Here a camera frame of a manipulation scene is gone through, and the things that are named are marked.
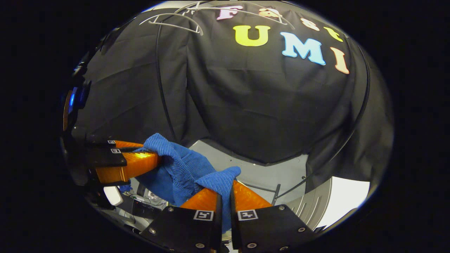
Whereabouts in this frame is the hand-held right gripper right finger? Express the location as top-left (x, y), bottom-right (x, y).
top-left (230, 180), bottom-right (316, 253)

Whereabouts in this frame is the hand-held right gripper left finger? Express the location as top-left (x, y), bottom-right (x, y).
top-left (140, 188), bottom-right (223, 253)

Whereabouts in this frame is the blue corduroy jacket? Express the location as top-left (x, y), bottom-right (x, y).
top-left (120, 133), bottom-right (242, 232)

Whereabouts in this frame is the white clothes hanger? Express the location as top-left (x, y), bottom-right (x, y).
top-left (176, 2), bottom-right (296, 30)
top-left (139, 12), bottom-right (204, 35)

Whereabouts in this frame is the black clothes rack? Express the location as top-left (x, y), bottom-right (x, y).
top-left (155, 2), bottom-right (371, 208)

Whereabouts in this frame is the small white object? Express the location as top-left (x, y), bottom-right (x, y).
top-left (104, 186), bottom-right (123, 207)

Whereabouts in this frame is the dark box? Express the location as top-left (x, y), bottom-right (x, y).
top-left (132, 199), bottom-right (166, 219)

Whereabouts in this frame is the grey ribbed panel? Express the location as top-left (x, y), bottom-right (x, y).
top-left (278, 177), bottom-right (334, 231)

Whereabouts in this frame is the black backdrop cloth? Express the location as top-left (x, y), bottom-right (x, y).
top-left (70, 2), bottom-right (394, 192)

